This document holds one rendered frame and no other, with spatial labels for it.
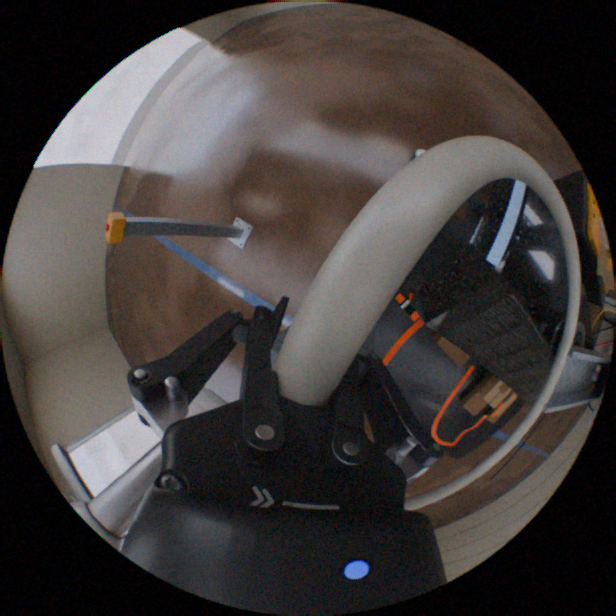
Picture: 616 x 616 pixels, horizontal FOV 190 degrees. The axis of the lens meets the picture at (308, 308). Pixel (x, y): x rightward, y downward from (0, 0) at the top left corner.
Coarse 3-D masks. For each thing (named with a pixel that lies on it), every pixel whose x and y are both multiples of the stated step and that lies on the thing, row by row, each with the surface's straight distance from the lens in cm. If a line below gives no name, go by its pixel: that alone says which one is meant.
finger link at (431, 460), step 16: (384, 368) 14; (368, 384) 14; (384, 384) 12; (368, 400) 13; (384, 400) 12; (400, 400) 12; (368, 416) 13; (384, 416) 11; (400, 416) 10; (384, 432) 11; (400, 432) 10; (416, 432) 10; (384, 448) 11; (416, 448) 10; (432, 448) 10; (432, 464) 10
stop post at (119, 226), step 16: (112, 224) 103; (128, 224) 108; (144, 224) 112; (160, 224) 116; (176, 224) 121; (192, 224) 128; (208, 224) 140; (224, 224) 157; (240, 224) 169; (112, 240) 106; (240, 240) 167
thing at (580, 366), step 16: (576, 352) 46; (592, 352) 63; (576, 368) 60; (592, 368) 74; (544, 384) 48; (560, 384) 55; (576, 384) 66; (560, 400) 55; (576, 400) 63; (592, 400) 80
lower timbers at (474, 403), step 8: (488, 376) 181; (480, 384) 181; (472, 392) 183; (512, 392) 213; (464, 400) 184; (472, 400) 183; (480, 400) 188; (504, 400) 212; (472, 408) 190; (480, 408) 196; (496, 408) 215; (488, 416) 217; (496, 416) 223
